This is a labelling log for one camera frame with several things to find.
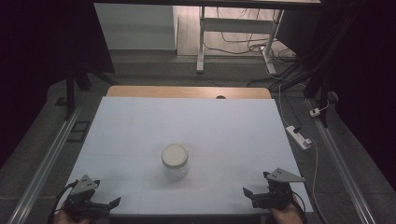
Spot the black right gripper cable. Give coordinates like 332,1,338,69
291,189,308,224

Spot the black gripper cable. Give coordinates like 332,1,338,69
47,181,78,224
291,189,308,224

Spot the person's left hand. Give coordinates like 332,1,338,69
52,208,92,224

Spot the metal floor rail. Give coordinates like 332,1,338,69
7,102,85,224
306,98,376,224

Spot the clear glass jar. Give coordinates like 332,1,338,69
162,160,190,182

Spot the white desk frame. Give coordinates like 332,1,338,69
195,6,285,76

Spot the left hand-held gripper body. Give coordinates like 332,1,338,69
64,175,111,222

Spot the dark curtain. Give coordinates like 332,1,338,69
0,0,115,169
320,0,396,188

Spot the black tripod stand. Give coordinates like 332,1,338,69
64,62,120,121

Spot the bundle of black floor cables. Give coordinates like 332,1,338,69
204,7,302,89

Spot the person's right hand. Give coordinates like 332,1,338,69
268,201,304,224

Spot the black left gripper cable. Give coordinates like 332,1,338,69
47,181,78,224

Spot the white cable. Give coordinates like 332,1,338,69
306,136,320,200

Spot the white table sheet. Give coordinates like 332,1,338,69
53,95,314,217

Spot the white power strip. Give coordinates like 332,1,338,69
285,125,313,151

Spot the cream jar lid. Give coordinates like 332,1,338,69
161,143,189,169

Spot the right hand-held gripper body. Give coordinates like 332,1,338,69
251,167,306,211

